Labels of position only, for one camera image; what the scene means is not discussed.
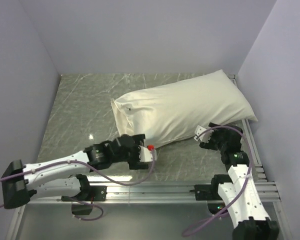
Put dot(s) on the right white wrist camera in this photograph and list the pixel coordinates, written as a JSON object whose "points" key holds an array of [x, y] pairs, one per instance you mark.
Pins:
{"points": [[200, 134]]}

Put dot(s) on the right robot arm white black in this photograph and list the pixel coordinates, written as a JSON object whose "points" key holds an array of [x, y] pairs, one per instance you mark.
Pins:
{"points": [[237, 188]]}

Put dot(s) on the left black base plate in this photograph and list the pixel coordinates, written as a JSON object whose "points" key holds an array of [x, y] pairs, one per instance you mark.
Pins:
{"points": [[95, 193]]}

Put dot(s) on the aluminium front rail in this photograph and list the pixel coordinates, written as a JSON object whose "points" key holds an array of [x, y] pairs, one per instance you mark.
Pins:
{"points": [[147, 192]]}

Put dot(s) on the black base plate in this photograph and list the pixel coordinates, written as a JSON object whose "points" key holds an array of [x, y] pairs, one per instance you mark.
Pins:
{"points": [[205, 192], [95, 193]]}

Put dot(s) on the cream pillowcase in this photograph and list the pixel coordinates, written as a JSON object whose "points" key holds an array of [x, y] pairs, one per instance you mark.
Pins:
{"points": [[171, 112]]}

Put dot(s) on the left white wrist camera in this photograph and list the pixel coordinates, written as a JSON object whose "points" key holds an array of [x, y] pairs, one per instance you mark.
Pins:
{"points": [[147, 154]]}

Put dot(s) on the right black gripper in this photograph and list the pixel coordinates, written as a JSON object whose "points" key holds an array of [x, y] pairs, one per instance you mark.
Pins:
{"points": [[208, 145]]}

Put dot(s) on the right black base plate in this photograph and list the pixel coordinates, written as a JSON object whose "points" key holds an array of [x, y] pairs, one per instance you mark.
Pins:
{"points": [[205, 192]]}

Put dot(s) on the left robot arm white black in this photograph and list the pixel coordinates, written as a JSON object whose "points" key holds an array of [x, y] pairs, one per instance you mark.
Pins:
{"points": [[67, 176]]}

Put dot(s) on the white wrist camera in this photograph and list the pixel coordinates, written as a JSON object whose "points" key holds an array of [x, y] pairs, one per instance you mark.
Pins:
{"points": [[147, 154], [200, 134]]}

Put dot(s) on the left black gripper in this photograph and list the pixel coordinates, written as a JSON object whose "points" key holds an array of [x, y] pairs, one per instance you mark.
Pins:
{"points": [[135, 163]]}

